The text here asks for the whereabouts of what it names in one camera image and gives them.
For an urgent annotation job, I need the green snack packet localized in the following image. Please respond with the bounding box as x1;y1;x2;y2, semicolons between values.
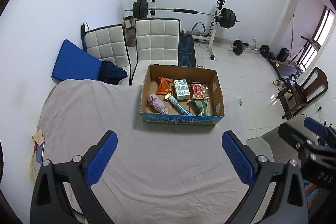
189;98;209;116

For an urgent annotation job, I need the long barbell with black plates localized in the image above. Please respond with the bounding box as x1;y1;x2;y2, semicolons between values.
125;0;240;29

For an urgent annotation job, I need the person's right forearm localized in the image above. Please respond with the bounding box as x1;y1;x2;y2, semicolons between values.
304;179;320;211

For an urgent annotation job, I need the orange snack packet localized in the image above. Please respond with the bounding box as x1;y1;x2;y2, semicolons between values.
156;77;174;95

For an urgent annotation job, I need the blue white long packet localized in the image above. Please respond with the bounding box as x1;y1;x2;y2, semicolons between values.
164;93;195;116

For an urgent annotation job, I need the white weight rack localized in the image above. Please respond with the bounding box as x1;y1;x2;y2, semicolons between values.
149;0;227;61

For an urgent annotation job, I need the white blue tissue pack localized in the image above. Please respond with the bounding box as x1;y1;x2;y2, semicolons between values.
173;79;191;101

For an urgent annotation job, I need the black speaker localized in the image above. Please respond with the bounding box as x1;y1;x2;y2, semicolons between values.
277;48;290;62

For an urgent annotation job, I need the black blue pole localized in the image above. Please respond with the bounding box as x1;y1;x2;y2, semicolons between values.
80;23;89;51

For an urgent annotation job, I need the grey exercise handle frame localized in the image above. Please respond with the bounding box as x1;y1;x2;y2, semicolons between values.
191;22;207;33

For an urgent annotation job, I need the grey tablecloth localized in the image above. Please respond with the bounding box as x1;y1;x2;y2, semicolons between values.
30;79;255;217

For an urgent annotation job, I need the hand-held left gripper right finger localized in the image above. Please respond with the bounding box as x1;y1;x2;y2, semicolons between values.
222;130;309;224

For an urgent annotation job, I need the short barbell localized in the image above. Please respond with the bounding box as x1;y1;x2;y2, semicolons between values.
230;40;271;59

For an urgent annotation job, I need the blue foam mat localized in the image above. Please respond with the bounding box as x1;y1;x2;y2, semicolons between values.
51;39;103;82

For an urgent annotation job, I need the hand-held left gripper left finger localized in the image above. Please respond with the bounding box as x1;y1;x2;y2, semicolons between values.
30;130;118;224

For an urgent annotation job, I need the beige plastic chair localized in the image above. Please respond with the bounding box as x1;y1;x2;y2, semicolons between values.
246;114;321;165

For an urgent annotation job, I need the cardboard box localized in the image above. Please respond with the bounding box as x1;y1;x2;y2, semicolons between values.
139;64;226;125

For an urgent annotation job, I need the white quilted chair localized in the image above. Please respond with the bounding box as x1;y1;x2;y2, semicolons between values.
84;24;132;86
131;18;181;86

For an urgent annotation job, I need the glass jar with lid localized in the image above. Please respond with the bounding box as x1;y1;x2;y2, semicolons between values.
123;16;137;47

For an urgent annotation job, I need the dark blue garment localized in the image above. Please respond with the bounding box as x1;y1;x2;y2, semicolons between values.
99;60;129;85

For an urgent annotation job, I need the pale sock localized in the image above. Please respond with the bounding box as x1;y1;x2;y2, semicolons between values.
147;93;170;115

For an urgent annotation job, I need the black blue weight bench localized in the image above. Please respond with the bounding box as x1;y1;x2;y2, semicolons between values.
178;32;197;67

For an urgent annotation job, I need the red snack packet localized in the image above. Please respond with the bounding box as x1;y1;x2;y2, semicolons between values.
188;82;206;101

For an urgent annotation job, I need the tan crumpled paper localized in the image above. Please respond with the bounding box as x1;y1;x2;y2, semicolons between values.
31;129;45;146

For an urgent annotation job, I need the dark wooden chair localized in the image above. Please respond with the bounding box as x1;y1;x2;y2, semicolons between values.
276;67;329;120

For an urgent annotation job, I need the blue phone with notes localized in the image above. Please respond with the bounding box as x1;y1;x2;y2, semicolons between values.
34;141;46;163

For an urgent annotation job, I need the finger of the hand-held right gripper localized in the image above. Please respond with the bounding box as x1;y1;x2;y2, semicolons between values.
304;117;336;139
278;123;313;153

